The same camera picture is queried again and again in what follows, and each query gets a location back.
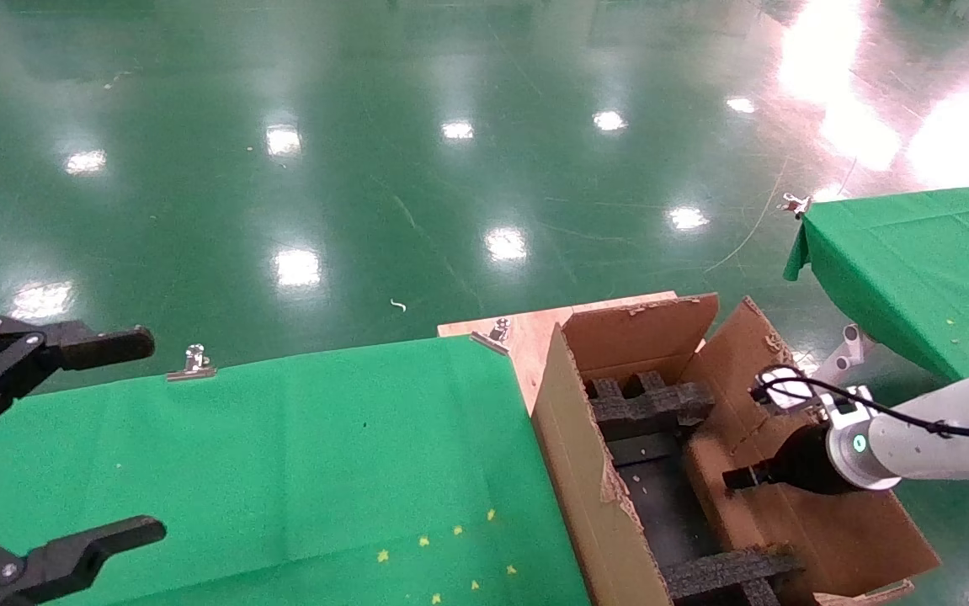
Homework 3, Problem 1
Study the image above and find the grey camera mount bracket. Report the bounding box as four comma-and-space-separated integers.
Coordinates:
817, 383, 876, 426

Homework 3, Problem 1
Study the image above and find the large green table cloth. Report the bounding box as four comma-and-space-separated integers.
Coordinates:
0, 335, 590, 606

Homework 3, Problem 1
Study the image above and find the large open brown carton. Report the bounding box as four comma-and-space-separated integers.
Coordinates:
530, 292, 941, 606

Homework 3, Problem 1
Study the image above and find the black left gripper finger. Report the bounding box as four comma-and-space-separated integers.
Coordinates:
0, 516, 168, 606
0, 316, 157, 439

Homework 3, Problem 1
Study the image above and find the green cloth with folded corner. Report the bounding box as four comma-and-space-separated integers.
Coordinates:
783, 181, 969, 384

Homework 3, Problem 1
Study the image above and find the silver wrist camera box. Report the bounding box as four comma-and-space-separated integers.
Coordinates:
756, 364, 815, 413

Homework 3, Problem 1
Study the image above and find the white table leg bracket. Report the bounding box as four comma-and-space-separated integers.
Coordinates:
811, 323, 877, 388

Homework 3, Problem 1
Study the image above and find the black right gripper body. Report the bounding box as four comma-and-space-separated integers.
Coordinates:
766, 421, 853, 496

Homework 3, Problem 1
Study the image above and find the black camera cable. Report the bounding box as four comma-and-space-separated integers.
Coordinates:
749, 375, 969, 443

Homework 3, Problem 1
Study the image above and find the plywood table board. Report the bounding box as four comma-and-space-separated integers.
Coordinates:
438, 291, 679, 415

